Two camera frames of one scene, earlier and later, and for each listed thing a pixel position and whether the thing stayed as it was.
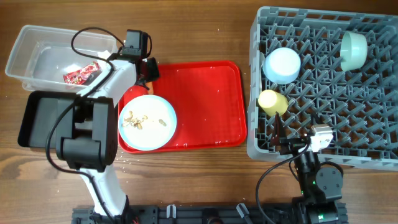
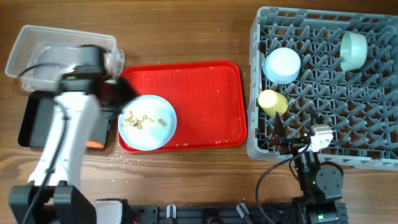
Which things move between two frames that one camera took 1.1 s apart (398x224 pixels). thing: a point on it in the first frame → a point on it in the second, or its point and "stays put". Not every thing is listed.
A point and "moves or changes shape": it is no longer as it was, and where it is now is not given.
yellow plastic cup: (272, 101) stays put
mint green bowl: (354, 50) stays put
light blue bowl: (282, 65) stays put
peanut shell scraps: (135, 122) stays put
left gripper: (152, 71) → (121, 92)
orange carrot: (150, 84) moves or changes shape
